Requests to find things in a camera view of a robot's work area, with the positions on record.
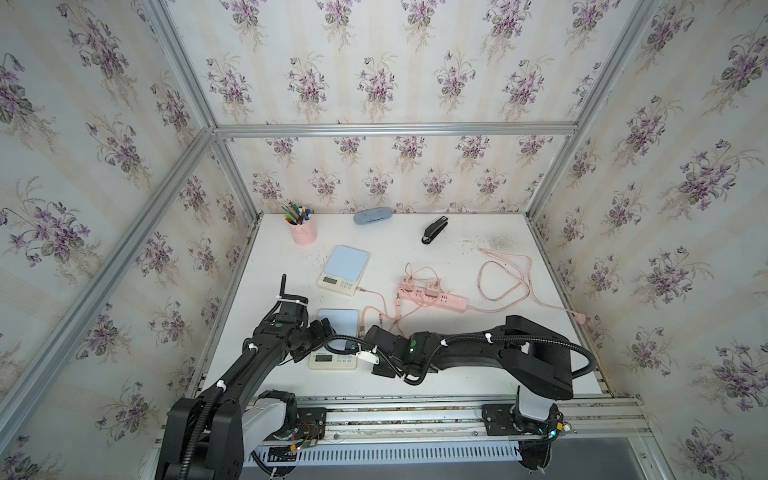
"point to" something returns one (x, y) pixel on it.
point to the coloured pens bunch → (295, 214)
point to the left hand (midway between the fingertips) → (326, 340)
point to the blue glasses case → (372, 215)
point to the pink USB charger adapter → (407, 283)
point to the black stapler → (434, 229)
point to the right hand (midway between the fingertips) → (376, 353)
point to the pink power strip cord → (580, 318)
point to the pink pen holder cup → (304, 234)
